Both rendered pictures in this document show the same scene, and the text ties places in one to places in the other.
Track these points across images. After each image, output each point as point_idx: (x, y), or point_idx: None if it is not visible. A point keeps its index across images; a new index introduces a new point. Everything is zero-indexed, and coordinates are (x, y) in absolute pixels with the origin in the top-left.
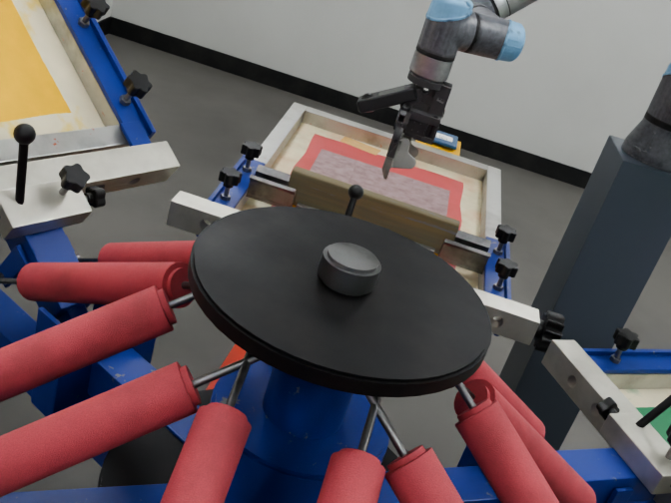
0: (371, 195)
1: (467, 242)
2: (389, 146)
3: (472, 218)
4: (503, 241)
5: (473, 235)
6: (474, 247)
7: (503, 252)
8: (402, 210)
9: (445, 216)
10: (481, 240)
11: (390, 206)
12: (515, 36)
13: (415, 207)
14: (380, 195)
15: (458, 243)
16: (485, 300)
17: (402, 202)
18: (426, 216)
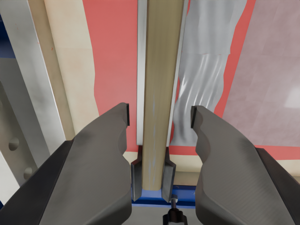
0: (151, 66)
1: (163, 180)
2: (29, 180)
3: (291, 169)
4: (162, 216)
5: (169, 190)
6: (162, 183)
7: (177, 201)
8: (143, 122)
9: (285, 145)
10: (166, 194)
11: (143, 103)
12: None
13: (158, 142)
14: (165, 84)
15: (134, 177)
16: (6, 198)
17: (163, 123)
18: (143, 155)
